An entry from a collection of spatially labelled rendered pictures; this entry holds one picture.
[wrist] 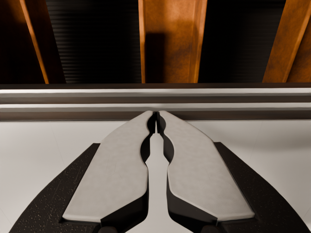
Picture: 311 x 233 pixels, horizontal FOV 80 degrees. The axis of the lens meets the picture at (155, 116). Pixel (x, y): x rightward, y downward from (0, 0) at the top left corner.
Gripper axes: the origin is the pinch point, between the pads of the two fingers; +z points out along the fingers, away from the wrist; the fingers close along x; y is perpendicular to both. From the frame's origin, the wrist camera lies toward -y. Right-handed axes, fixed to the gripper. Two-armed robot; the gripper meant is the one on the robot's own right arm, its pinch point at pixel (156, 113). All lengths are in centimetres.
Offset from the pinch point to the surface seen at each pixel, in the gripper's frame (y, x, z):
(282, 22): -4.4, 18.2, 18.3
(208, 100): 0.3, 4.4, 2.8
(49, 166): 5.7, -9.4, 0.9
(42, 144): 3.3, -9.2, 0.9
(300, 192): 9.5, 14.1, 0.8
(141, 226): 15.0, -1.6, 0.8
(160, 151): 4.1, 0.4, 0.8
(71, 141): 3.0, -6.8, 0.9
